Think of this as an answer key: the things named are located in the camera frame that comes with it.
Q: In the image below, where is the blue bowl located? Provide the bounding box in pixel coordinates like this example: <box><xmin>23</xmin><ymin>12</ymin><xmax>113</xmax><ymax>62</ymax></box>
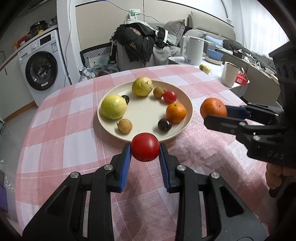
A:
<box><xmin>207</xmin><ymin>49</ymin><xmax>223</xmax><ymax>61</ymax></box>

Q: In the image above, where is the yellow guava back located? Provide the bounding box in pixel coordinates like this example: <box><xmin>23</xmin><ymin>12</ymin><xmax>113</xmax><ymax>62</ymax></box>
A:
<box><xmin>132</xmin><ymin>77</ymin><xmax>154</xmax><ymax>97</ymax></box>

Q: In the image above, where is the black mesh chair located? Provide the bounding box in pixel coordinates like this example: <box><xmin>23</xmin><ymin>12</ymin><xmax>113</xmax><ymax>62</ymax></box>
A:
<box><xmin>80</xmin><ymin>43</ymin><xmax>112</xmax><ymax>68</ymax></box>

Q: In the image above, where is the red cherry tomato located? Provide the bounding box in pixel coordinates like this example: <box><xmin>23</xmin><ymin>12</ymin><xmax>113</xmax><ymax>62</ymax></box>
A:
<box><xmin>130</xmin><ymin>133</ymin><xmax>160</xmax><ymax>162</ymax></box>
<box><xmin>163</xmin><ymin>91</ymin><xmax>177</xmax><ymax>103</ymax></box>

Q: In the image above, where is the yellow fruit on side table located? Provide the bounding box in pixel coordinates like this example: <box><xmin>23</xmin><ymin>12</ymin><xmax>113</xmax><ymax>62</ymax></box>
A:
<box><xmin>202</xmin><ymin>65</ymin><xmax>211</xmax><ymax>74</ymax></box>

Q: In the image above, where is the pink checkered tablecloth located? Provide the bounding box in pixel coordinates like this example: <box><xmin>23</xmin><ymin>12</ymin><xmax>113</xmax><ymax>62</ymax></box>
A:
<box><xmin>15</xmin><ymin>65</ymin><xmax>275</xmax><ymax>240</ymax></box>

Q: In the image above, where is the orange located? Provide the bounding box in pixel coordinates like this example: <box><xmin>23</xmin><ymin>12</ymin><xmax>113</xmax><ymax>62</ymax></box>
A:
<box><xmin>166</xmin><ymin>102</ymin><xmax>187</xmax><ymax>123</ymax></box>
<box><xmin>200</xmin><ymin>98</ymin><xmax>227</xmax><ymax>118</ymax></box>

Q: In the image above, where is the white paper cup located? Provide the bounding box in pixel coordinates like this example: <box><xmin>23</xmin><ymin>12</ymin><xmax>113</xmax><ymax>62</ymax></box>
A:
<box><xmin>221</xmin><ymin>61</ymin><xmax>240</xmax><ymax>87</ymax></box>

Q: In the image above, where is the brown longan in plate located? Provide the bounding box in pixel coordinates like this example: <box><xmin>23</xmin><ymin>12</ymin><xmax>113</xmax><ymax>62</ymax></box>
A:
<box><xmin>153</xmin><ymin>87</ymin><xmax>166</xmax><ymax>98</ymax></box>

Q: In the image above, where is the white washing machine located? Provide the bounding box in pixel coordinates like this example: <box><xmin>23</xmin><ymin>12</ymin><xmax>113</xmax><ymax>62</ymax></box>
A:
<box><xmin>18</xmin><ymin>29</ymin><xmax>71</xmax><ymax>106</ymax></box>

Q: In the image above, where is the person's right hand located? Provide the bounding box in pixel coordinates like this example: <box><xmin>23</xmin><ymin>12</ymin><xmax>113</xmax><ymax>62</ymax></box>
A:
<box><xmin>265</xmin><ymin>163</ymin><xmax>296</xmax><ymax>190</ymax></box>

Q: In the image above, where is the red box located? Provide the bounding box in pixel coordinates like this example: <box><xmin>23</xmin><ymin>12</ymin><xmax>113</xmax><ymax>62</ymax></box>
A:
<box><xmin>235</xmin><ymin>69</ymin><xmax>248</xmax><ymax>86</ymax></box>

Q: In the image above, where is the black clothes pile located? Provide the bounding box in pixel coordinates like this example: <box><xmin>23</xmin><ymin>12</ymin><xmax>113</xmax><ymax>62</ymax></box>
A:
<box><xmin>110</xmin><ymin>20</ymin><xmax>169</xmax><ymax>71</ymax></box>

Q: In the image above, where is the brown longan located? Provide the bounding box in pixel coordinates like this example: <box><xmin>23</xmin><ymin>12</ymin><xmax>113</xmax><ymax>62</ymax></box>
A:
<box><xmin>117</xmin><ymin>118</ymin><xmax>133</xmax><ymax>134</ymax></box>
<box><xmin>153</xmin><ymin>87</ymin><xmax>166</xmax><ymax>98</ymax></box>

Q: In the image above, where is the dark plum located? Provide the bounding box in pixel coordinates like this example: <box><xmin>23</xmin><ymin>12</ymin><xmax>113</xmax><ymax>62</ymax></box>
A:
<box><xmin>121</xmin><ymin>95</ymin><xmax>130</xmax><ymax>104</ymax></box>
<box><xmin>158</xmin><ymin>118</ymin><xmax>171</xmax><ymax>132</ymax></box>

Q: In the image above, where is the cream ceramic plate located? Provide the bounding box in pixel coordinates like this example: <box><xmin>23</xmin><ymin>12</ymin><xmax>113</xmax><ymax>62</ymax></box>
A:
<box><xmin>97</xmin><ymin>80</ymin><xmax>193</xmax><ymax>142</ymax></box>

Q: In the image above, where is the white electric kettle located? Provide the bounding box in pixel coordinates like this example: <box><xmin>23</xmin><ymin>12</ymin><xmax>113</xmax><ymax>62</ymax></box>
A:
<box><xmin>180</xmin><ymin>36</ymin><xmax>204</xmax><ymax>66</ymax></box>

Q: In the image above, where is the white side table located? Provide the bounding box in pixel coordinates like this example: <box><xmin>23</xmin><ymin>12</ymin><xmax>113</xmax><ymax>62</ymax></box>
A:
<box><xmin>168</xmin><ymin>57</ymin><xmax>250</xmax><ymax>92</ymax></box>

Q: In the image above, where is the large yellow guava front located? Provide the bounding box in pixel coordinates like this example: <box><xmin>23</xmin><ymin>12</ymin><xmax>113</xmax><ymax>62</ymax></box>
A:
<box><xmin>99</xmin><ymin>94</ymin><xmax>127</xmax><ymax>120</ymax></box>

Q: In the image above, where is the grey sofa pillow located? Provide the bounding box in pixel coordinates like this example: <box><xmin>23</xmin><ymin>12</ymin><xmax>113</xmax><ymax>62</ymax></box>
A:
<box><xmin>164</xmin><ymin>20</ymin><xmax>186</xmax><ymax>46</ymax></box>

